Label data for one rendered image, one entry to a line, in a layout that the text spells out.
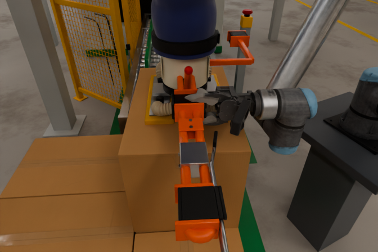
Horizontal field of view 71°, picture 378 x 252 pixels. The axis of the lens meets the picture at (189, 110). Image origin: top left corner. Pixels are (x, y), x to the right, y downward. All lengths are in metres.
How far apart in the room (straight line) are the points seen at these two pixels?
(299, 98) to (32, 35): 1.89
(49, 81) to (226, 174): 1.79
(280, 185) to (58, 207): 1.42
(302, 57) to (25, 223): 1.18
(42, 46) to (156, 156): 1.61
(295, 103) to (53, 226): 0.99
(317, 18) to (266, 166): 1.44
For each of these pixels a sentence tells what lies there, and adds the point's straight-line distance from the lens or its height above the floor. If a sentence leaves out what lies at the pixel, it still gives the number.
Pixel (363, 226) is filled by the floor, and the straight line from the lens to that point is 2.06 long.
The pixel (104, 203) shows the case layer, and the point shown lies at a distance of 1.23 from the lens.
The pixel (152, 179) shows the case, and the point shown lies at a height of 0.83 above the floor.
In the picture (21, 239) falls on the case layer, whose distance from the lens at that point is 1.26.
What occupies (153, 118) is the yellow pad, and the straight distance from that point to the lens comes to 0.91.
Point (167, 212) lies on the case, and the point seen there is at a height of 0.66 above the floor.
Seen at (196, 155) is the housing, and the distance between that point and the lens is 0.58.
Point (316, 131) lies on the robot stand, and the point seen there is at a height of 0.75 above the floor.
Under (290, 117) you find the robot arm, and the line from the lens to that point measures 0.82.
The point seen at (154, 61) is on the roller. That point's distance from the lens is 2.39.
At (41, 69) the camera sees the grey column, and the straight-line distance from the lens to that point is 2.34.
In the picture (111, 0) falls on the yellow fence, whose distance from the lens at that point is 2.09.
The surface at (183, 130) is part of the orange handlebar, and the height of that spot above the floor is 1.09.
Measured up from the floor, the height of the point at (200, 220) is 1.10.
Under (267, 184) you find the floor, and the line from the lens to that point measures 2.03.
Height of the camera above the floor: 1.50
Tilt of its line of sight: 34 degrees down
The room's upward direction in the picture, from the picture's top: straight up
